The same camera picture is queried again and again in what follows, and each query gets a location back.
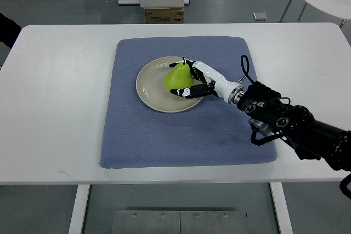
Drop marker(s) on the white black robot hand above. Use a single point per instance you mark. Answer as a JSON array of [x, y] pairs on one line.
[[212, 82]]

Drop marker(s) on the green pear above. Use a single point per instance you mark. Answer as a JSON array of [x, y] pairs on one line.
[[179, 77]]

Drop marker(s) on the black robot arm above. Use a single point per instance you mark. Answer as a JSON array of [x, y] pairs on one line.
[[271, 118]]

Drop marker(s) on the beige round plate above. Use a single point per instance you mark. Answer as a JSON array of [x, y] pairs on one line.
[[151, 89]]

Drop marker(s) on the small grey floor plate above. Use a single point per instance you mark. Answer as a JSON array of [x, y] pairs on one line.
[[260, 16]]

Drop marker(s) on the blue textured mat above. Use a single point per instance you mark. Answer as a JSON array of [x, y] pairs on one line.
[[210, 133]]

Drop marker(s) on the brown cardboard box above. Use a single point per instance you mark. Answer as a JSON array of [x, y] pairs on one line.
[[165, 16]]

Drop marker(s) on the white right table leg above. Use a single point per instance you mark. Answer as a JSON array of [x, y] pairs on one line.
[[280, 206]]

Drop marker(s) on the white table leg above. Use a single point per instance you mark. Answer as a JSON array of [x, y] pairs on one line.
[[280, 206], [79, 209]]

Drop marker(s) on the white left table leg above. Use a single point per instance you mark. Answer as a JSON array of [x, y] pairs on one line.
[[79, 209]]

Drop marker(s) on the dark object at left edge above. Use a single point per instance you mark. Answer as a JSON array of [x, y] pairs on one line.
[[10, 31]]

